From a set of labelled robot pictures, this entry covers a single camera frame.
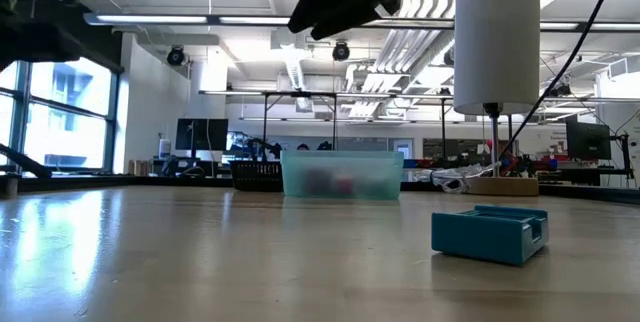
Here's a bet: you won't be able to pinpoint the teal translucent plastic tray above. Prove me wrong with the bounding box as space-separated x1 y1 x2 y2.
279 149 405 200

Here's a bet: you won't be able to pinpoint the black computer monitor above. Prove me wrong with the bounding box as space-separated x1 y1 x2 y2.
174 118 230 152
565 120 613 162

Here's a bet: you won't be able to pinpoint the black mesh bin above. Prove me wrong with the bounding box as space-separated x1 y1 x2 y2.
228 160 284 193

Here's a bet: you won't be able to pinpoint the teal digital clock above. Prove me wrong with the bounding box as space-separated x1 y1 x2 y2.
431 204 550 267

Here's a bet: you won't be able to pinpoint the black hanging cable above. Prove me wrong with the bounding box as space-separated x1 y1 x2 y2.
479 0 622 166

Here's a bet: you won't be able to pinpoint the black round ceiling speaker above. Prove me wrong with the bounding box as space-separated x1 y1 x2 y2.
331 40 352 63
166 45 188 67

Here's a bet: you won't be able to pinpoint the white ceiling ducts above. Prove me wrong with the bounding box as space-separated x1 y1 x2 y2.
344 0 456 119

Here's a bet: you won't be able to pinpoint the long ceiling light rail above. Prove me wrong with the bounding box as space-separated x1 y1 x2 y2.
83 10 640 33

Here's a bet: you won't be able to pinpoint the large window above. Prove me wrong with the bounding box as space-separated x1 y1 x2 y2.
0 56 119 172

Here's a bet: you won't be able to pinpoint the black metal gantry frame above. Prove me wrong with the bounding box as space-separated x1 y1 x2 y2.
259 89 339 152

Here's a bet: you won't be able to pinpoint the white coiled lamp cord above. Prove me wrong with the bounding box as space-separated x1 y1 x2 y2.
412 161 501 195

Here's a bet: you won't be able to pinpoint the white table lamp wooden base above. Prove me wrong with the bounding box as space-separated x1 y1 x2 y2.
453 0 542 197

